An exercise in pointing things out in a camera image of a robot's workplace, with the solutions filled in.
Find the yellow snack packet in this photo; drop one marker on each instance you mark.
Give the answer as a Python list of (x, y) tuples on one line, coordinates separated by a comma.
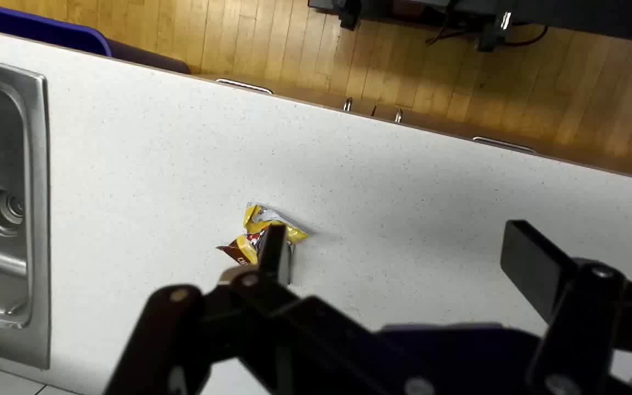
[(257, 218)]

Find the black equipment stand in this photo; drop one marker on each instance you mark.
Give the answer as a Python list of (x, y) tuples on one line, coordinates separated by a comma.
[(485, 17)]

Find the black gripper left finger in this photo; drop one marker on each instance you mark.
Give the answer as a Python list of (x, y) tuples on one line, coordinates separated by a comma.
[(291, 345)]

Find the stainless steel sink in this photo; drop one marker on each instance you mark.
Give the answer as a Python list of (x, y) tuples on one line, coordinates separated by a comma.
[(24, 218)]

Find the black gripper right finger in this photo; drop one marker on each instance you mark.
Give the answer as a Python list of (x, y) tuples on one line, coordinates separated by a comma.
[(586, 305)]

